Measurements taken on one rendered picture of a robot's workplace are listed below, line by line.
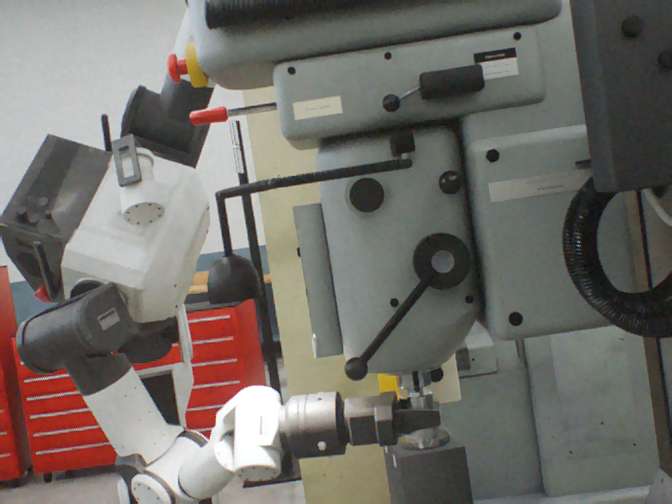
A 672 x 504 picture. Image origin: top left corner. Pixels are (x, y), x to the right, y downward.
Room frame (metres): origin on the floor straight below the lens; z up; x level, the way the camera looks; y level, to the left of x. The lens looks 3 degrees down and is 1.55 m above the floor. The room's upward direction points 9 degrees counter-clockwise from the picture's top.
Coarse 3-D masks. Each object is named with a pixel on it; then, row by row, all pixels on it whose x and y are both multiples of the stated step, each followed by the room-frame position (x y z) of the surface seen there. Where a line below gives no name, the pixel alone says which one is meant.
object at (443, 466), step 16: (448, 432) 1.69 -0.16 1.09; (384, 448) 1.76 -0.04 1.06; (400, 448) 1.62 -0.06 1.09; (416, 448) 1.60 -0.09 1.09; (432, 448) 1.59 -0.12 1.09; (448, 448) 1.58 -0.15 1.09; (464, 448) 1.58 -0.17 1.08; (400, 464) 1.57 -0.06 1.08; (416, 464) 1.57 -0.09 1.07; (432, 464) 1.57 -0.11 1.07; (448, 464) 1.58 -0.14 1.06; (464, 464) 1.58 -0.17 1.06; (400, 480) 1.59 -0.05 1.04; (416, 480) 1.57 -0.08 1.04; (432, 480) 1.57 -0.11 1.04; (448, 480) 1.58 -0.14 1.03; (464, 480) 1.58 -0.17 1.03; (400, 496) 1.63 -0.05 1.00; (416, 496) 1.57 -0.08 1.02; (432, 496) 1.57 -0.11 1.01; (448, 496) 1.58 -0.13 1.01; (464, 496) 1.58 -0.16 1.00
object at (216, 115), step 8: (264, 104) 1.35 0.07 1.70; (272, 104) 1.35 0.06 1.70; (200, 112) 1.35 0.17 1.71; (208, 112) 1.34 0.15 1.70; (216, 112) 1.34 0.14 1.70; (224, 112) 1.34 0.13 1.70; (232, 112) 1.35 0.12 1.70; (240, 112) 1.35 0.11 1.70; (248, 112) 1.35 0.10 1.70; (256, 112) 1.35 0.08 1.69; (192, 120) 1.35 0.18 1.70; (200, 120) 1.34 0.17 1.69; (208, 120) 1.35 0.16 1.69; (216, 120) 1.35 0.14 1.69; (224, 120) 1.35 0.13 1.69
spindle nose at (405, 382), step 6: (420, 372) 1.23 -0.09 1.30; (426, 372) 1.23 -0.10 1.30; (396, 378) 1.25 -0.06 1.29; (402, 378) 1.23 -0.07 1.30; (408, 378) 1.23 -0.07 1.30; (420, 378) 1.23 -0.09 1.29; (426, 378) 1.23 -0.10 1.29; (402, 384) 1.23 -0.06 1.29; (408, 384) 1.23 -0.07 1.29; (420, 384) 1.23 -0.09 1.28; (426, 384) 1.23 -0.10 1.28
